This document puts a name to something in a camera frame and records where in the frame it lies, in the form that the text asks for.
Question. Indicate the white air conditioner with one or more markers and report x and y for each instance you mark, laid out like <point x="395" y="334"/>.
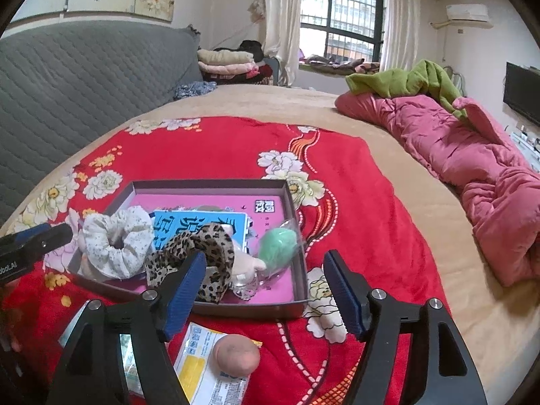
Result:
<point x="468" y="15"/>

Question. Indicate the stack of folded blankets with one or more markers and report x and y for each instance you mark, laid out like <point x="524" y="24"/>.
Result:
<point x="245" y="65"/>

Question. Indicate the white floral scrunchie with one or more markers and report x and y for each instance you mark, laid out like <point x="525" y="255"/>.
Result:
<point x="115" y="247"/>

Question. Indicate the green blanket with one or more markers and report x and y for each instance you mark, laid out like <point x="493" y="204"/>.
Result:
<point x="427" y="77"/>

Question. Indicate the pink squishy ball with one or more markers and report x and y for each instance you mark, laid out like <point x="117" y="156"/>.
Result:
<point x="236" y="355"/>

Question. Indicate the bedding on window sill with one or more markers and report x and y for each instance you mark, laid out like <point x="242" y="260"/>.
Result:
<point x="346" y="68"/>

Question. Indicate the red floral blanket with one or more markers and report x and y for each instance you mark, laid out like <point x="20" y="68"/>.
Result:
<point x="344" y="203"/>

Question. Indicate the tv cabinet with items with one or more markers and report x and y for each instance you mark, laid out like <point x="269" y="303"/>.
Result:
<point x="526" y="145"/>

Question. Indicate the black wall television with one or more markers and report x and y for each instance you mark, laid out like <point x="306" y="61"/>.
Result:
<point x="522" y="91"/>

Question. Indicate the window with black frame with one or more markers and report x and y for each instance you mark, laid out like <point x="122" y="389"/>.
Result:
<point x="342" y="30"/>

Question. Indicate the blue patterned cloth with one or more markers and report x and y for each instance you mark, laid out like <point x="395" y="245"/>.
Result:
<point x="193" y="89"/>

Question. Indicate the plush toy with purple bow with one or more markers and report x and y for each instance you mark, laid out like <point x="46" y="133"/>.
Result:
<point x="246" y="268"/>

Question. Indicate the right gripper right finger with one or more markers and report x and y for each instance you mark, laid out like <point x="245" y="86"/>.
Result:
<point x="439" y="369"/>

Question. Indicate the right white curtain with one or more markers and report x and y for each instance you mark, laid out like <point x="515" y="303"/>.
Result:
<point x="401" y="34"/>

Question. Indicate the white yellow wipes packet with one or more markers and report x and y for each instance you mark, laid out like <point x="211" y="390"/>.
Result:
<point x="200" y="374"/>

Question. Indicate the pink quilted comforter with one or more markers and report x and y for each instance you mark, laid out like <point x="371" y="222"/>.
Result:
<point x="497" y="188"/>

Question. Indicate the leopard print scrunchie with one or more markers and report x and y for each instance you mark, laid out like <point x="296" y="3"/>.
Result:
<point x="217" y="246"/>

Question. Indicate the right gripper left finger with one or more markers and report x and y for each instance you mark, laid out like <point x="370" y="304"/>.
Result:
<point x="91" y="370"/>

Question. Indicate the beige bed sheet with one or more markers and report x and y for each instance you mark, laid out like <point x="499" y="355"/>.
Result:
<point x="500" y="325"/>

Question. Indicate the left white curtain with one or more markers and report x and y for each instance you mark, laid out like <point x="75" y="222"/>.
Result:
<point x="282" y="29"/>

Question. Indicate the green sponge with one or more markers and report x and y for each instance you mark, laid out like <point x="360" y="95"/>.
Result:
<point x="278" y="247"/>

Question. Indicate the white curtain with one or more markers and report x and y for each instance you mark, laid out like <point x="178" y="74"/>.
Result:
<point x="282" y="29"/>
<point x="401" y="34"/>

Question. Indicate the shallow grey box tray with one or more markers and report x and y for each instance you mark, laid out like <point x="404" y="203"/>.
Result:
<point x="244" y="187"/>

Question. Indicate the grey quilted headboard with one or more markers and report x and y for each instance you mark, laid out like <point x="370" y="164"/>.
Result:
<point x="65" y="85"/>

